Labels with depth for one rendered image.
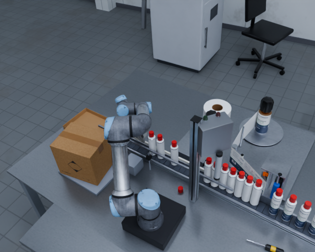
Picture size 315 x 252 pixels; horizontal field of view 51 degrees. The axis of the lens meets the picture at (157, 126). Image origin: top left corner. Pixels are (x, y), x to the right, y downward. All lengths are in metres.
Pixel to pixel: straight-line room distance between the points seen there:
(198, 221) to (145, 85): 1.45
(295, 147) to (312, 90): 2.21
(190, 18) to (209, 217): 2.80
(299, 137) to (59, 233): 1.72
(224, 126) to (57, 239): 1.16
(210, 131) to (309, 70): 3.48
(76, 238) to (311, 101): 3.26
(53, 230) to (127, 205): 0.55
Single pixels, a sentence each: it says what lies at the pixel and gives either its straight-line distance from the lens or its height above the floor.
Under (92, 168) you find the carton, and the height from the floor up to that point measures 1.02.
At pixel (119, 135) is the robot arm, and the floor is 1.42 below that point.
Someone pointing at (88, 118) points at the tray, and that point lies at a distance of 2.74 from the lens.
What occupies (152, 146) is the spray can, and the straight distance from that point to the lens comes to 2.21.
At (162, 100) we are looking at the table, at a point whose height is 0.83.
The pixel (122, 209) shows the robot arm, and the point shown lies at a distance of 1.78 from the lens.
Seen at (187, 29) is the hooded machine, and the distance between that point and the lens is 4.36.
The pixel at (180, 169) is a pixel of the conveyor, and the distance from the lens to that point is 2.20.
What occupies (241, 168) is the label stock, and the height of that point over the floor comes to 0.97.
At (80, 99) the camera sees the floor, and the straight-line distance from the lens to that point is 4.39.
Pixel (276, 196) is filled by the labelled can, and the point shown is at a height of 1.05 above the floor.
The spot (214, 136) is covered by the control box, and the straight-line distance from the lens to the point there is 1.65.
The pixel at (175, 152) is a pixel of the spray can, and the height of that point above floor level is 1.01.
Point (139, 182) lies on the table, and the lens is 2.21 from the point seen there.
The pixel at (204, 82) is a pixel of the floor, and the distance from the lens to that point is 4.48.
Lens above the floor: 2.57
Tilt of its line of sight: 42 degrees down
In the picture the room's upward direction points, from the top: 4 degrees counter-clockwise
